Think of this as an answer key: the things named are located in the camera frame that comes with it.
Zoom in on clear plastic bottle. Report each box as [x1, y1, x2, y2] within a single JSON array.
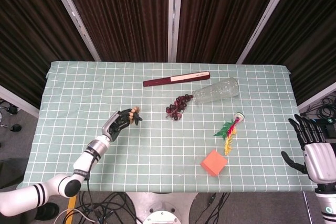
[[192, 77, 240, 105]]

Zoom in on black wheeled stand base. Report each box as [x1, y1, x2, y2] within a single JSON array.
[[0, 99, 22, 133]]

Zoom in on black power strip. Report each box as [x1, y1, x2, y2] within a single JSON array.
[[312, 118, 336, 138]]

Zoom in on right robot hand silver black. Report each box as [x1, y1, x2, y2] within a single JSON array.
[[280, 114, 336, 184]]

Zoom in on wooden bead bracelet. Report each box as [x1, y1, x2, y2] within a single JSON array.
[[128, 105, 141, 124]]

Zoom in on white frame post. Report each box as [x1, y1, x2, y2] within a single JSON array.
[[236, 0, 297, 65], [298, 81, 336, 112], [46, 0, 102, 62], [0, 84, 40, 119], [167, 0, 184, 62]]

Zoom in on green checked tablecloth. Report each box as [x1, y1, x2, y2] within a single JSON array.
[[17, 60, 316, 193]]

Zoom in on black coiled cables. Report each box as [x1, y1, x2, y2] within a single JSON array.
[[301, 94, 336, 120]]

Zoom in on orange cube box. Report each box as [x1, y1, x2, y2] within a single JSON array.
[[200, 149, 228, 177]]

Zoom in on white floor cable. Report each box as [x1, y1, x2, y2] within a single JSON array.
[[54, 208, 98, 224]]

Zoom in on black floor cable bundle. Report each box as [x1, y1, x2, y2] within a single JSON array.
[[54, 191, 139, 224]]

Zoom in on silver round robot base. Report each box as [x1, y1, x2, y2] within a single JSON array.
[[125, 191, 197, 224]]

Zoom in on dark brown curtain panel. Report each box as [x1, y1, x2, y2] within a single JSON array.
[[59, 0, 170, 62], [176, 0, 286, 63], [244, 0, 336, 105], [0, 0, 96, 109]]

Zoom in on colourful feather shuttlecock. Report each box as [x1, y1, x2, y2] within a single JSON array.
[[213, 112, 246, 156]]

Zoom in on black shoe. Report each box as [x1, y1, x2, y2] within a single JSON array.
[[36, 202, 60, 220]]

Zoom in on black cable with plug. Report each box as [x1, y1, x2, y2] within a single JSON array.
[[203, 191, 232, 224]]

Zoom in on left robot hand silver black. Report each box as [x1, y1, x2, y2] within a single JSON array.
[[101, 108, 143, 143]]

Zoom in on maroon folding fan cream label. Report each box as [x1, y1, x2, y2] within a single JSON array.
[[142, 71, 211, 88]]

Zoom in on dark red grape bunch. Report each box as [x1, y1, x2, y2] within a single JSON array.
[[165, 93, 194, 121]]

